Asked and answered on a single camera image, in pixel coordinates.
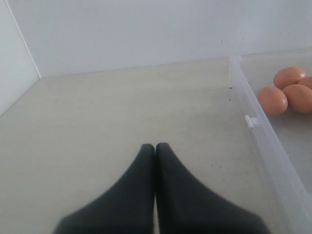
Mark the clear plastic box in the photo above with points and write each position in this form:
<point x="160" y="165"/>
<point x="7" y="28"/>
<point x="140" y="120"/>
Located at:
<point x="295" y="199"/>

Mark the brown egg back top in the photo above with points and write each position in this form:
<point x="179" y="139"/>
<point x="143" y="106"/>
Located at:
<point x="288" y="76"/>

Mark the brown egg far left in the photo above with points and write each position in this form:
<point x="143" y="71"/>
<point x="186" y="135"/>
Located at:
<point x="272" y="100"/>

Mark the brown egg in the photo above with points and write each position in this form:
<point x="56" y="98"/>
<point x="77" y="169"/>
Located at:
<point x="299" y="98"/>
<point x="307" y="81"/>
<point x="288" y="76"/>
<point x="272" y="100"/>

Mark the brown egg back middle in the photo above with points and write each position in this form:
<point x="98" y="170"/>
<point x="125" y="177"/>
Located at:
<point x="307" y="81"/>

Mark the brown egg back left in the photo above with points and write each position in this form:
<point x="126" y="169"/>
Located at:
<point x="299" y="98"/>

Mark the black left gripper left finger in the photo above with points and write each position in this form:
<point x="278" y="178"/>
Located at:
<point x="126" y="208"/>

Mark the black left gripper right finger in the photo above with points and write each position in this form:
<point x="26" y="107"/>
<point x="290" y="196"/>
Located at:
<point x="186" y="206"/>

